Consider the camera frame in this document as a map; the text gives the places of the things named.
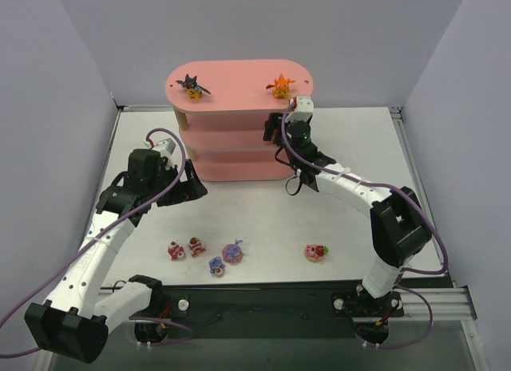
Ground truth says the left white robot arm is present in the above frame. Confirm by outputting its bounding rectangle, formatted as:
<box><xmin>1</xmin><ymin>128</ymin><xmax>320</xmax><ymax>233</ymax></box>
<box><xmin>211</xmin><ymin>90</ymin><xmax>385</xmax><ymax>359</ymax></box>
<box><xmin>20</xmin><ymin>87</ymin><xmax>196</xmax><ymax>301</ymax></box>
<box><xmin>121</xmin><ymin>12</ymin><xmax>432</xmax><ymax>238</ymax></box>
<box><xmin>24</xmin><ymin>148</ymin><xmax>208</xmax><ymax>364</ymax></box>

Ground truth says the orange spiky creature toy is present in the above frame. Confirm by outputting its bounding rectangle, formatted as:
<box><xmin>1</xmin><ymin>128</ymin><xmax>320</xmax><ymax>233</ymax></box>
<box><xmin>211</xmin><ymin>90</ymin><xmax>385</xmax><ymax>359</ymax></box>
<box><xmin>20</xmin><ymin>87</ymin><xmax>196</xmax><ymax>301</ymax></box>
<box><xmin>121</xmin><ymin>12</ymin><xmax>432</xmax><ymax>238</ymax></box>
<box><xmin>265</xmin><ymin>73</ymin><xmax>295</xmax><ymax>98</ymax></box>

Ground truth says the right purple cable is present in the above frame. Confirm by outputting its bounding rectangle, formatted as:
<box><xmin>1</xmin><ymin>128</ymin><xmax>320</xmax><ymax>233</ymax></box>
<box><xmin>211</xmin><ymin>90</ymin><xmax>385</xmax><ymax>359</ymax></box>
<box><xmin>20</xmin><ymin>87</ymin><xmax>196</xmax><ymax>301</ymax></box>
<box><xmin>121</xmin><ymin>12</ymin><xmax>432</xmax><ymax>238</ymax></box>
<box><xmin>280</xmin><ymin>98</ymin><xmax>450</xmax><ymax>277</ymax></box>

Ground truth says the black bat creature toy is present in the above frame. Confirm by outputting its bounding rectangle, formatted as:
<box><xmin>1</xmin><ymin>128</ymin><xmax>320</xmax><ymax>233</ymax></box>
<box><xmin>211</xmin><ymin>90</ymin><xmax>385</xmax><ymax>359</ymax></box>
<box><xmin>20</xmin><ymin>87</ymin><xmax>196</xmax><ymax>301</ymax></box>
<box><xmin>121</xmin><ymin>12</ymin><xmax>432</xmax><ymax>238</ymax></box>
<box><xmin>176</xmin><ymin>74</ymin><xmax>211</xmax><ymax>100</ymax></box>

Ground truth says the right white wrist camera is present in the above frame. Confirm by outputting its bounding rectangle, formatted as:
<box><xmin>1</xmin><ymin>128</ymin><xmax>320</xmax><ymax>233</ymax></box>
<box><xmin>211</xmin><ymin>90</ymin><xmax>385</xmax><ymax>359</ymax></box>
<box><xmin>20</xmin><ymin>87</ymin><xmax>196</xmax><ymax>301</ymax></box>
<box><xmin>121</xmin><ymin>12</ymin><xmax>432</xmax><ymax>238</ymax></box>
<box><xmin>286</xmin><ymin>95</ymin><xmax>315</xmax><ymax>123</ymax></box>

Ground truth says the purple cable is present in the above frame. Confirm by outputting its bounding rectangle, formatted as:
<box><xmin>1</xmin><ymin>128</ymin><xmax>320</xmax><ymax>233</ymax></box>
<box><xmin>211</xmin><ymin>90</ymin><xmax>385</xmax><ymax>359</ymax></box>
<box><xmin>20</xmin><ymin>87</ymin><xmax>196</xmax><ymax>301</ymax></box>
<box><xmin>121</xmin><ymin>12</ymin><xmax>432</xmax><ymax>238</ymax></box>
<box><xmin>0</xmin><ymin>128</ymin><xmax>188</xmax><ymax>356</ymax></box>
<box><xmin>280</xmin><ymin>98</ymin><xmax>450</xmax><ymax>277</ymax></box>

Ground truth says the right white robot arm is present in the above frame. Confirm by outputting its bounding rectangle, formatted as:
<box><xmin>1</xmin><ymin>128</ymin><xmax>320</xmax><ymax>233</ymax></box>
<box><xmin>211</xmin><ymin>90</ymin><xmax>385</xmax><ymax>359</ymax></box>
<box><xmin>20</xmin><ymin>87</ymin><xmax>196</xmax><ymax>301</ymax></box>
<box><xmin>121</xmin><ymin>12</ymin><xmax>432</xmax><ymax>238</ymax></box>
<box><xmin>263</xmin><ymin>112</ymin><xmax>432</xmax><ymax>298</ymax></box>

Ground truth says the pink bear strawberry donut toy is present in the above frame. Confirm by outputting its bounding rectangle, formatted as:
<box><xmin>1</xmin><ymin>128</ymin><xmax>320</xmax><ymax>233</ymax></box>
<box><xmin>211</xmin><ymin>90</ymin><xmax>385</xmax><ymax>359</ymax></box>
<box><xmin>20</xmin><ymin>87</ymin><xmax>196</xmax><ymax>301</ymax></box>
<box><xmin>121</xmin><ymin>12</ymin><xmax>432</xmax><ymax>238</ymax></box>
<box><xmin>303</xmin><ymin>244</ymin><xmax>329</xmax><ymax>262</ymax></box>

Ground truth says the strawberry cake bear toy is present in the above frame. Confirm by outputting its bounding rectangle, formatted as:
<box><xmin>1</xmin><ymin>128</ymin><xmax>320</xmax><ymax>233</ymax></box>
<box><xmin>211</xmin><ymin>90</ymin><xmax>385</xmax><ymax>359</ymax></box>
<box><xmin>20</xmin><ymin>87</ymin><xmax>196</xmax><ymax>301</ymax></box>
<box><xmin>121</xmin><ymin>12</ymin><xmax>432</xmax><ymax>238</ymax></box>
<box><xmin>188</xmin><ymin>237</ymin><xmax>206</xmax><ymax>258</ymax></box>

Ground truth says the small purple bunny toy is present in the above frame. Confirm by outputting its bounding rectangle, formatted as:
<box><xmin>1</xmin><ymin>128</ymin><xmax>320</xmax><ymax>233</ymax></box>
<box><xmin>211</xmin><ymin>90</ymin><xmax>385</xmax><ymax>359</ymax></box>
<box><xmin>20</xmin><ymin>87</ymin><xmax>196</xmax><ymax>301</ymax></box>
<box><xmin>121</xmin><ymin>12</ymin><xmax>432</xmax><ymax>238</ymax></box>
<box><xmin>208</xmin><ymin>256</ymin><xmax>225</xmax><ymax>278</ymax></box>

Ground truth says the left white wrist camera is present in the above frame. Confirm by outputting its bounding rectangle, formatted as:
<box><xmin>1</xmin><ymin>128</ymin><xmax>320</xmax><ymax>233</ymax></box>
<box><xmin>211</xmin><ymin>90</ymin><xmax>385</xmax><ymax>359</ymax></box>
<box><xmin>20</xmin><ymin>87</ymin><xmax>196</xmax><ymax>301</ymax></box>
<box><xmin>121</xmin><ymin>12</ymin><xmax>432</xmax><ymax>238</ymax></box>
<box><xmin>145</xmin><ymin>138</ymin><xmax>176</xmax><ymax>160</ymax></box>

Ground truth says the purple bunny donut toy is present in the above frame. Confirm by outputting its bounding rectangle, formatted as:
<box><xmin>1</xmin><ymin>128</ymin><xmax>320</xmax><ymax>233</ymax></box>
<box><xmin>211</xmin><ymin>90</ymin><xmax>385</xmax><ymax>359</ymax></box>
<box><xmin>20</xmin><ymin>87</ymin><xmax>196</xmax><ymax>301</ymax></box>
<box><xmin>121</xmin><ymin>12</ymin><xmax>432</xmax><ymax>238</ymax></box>
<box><xmin>222</xmin><ymin>239</ymin><xmax>244</xmax><ymax>264</ymax></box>

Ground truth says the pink three-tier shelf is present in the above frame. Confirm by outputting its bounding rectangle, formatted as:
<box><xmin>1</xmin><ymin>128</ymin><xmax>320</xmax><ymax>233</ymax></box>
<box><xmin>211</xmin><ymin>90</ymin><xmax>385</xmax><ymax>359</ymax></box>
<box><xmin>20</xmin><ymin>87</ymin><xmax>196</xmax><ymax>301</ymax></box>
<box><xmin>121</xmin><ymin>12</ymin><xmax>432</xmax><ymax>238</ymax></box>
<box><xmin>165</xmin><ymin>59</ymin><xmax>314</xmax><ymax>182</ymax></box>

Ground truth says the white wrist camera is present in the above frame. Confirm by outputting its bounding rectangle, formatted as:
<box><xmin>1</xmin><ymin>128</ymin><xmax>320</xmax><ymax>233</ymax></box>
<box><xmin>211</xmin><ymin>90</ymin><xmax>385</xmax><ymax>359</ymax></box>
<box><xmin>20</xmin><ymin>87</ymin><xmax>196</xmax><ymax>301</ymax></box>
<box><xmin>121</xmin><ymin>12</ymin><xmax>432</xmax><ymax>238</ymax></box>
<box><xmin>145</xmin><ymin>138</ymin><xmax>176</xmax><ymax>160</ymax></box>
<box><xmin>286</xmin><ymin>95</ymin><xmax>315</xmax><ymax>123</ymax></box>

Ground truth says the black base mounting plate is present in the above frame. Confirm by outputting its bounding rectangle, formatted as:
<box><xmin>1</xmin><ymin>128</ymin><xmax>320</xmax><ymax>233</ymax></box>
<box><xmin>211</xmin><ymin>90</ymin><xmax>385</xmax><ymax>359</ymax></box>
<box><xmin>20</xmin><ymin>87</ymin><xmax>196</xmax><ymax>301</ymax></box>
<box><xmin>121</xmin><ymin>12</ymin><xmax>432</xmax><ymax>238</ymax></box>
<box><xmin>116</xmin><ymin>279</ymin><xmax>405</xmax><ymax>340</ymax></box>

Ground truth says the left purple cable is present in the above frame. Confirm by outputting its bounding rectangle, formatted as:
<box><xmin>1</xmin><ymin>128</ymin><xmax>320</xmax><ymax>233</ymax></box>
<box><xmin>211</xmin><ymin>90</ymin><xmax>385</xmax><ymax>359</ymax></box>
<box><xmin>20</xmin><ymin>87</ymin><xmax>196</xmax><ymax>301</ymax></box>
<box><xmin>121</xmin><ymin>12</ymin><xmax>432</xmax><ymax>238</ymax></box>
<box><xmin>0</xmin><ymin>128</ymin><xmax>188</xmax><ymax>356</ymax></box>

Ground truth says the red white cake toy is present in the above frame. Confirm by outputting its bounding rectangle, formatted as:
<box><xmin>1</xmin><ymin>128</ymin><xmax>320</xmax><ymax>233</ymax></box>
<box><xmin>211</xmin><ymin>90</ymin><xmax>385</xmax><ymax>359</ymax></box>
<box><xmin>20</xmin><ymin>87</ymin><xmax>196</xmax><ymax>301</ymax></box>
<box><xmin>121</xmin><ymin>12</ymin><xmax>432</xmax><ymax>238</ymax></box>
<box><xmin>167</xmin><ymin>241</ymin><xmax>186</xmax><ymax>261</ymax></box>

